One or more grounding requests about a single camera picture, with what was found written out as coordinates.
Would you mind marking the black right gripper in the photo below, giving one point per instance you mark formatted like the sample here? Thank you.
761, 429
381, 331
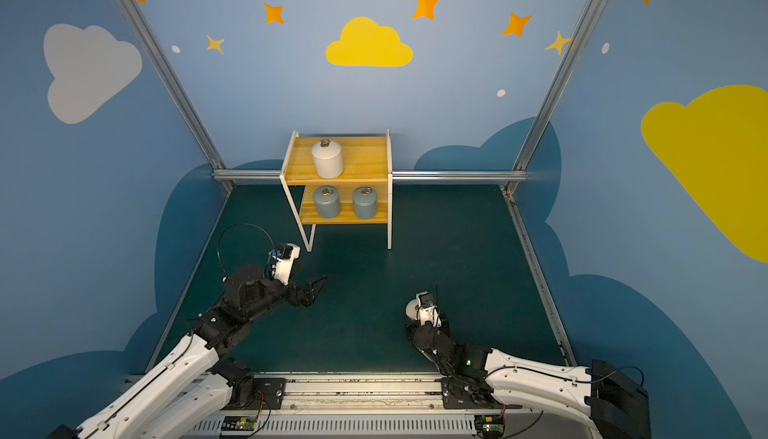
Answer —
424, 328

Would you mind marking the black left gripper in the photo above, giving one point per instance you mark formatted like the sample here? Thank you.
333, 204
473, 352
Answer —
294, 293

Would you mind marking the grey-blue tea canister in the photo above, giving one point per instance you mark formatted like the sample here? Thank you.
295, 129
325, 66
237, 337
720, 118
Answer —
365, 202
327, 202

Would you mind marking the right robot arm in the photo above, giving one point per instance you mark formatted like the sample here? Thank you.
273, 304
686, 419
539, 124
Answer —
601, 396

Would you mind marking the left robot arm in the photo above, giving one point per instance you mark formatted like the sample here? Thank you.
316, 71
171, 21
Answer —
197, 378

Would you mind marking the right controller board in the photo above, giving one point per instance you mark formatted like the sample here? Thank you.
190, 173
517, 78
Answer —
489, 426

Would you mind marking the controller board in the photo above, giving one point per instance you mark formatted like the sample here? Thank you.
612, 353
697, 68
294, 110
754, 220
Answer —
489, 426
239, 424

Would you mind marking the left controller board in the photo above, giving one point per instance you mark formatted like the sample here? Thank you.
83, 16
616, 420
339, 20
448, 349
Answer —
239, 424

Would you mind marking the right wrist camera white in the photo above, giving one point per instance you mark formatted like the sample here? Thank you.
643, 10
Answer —
426, 309

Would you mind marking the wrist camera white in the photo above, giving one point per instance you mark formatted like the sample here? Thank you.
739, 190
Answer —
426, 309
281, 261

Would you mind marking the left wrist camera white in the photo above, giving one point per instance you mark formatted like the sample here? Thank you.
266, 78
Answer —
281, 261

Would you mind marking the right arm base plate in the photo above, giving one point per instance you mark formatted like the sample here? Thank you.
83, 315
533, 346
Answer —
457, 394

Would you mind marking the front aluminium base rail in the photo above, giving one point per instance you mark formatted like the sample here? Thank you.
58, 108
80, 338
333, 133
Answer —
391, 405

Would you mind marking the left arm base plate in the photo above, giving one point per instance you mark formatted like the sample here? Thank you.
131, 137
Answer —
263, 392

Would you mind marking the right side floor rail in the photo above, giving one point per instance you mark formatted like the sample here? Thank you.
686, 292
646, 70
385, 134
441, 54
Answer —
540, 282

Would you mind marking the floor rail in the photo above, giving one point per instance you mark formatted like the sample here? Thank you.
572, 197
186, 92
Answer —
187, 224
540, 282

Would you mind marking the left side floor rail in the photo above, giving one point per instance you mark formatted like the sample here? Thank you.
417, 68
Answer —
187, 224

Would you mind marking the white frame wooden shelf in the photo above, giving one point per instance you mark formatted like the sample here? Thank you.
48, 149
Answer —
361, 154

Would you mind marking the horizontal aluminium rail back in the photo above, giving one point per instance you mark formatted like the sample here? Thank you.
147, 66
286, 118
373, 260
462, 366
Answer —
397, 176

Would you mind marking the left vertical aluminium post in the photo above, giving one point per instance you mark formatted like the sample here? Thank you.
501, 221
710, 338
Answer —
139, 24

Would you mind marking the vertical aluminium post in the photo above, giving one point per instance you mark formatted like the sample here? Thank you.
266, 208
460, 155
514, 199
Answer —
580, 37
139, 24

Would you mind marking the right vertical aluminium post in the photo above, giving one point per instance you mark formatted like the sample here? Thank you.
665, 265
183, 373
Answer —
580, 37

